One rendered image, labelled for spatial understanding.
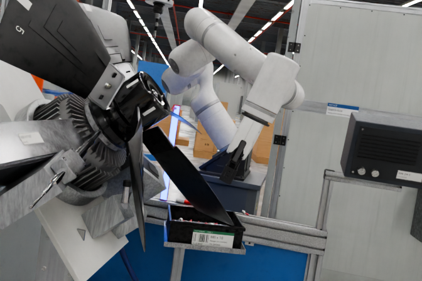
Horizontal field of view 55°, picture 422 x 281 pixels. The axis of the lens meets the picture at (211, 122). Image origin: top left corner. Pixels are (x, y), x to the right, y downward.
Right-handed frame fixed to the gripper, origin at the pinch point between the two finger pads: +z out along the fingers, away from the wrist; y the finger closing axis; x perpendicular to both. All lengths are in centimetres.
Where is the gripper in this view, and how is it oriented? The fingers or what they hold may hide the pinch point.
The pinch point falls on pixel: (228, 174)
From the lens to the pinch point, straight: 101.9
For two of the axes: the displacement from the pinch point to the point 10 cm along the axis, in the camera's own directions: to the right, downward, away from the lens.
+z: -4.3, 9.0, 0.9
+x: 8.9, 4.4, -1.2
